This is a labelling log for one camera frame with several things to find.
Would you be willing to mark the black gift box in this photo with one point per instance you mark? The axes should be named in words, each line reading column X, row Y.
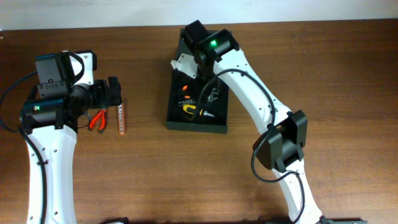
column 217, row 112

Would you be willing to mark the red handled cutting pliers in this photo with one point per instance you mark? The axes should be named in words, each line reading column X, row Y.
column 99, row 117

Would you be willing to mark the yellow black stubby screwdriver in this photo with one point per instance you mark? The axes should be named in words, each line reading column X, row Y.
column 190, row 109

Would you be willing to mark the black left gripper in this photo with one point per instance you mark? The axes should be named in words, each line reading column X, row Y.
column 107, row 98

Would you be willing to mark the orange black needle-nose pliers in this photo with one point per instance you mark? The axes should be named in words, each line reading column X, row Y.
column 183, row 92

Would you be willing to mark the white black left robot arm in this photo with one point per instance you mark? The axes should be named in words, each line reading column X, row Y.
column 49, row 125

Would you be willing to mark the orange screwdriver bit holder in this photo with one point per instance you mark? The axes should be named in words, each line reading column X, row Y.
column 121, row 119

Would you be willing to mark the silver adjustable wrench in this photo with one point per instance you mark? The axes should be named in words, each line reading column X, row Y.
column 210, row 98

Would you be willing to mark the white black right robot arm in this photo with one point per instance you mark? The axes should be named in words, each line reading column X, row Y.
column 277, row 155

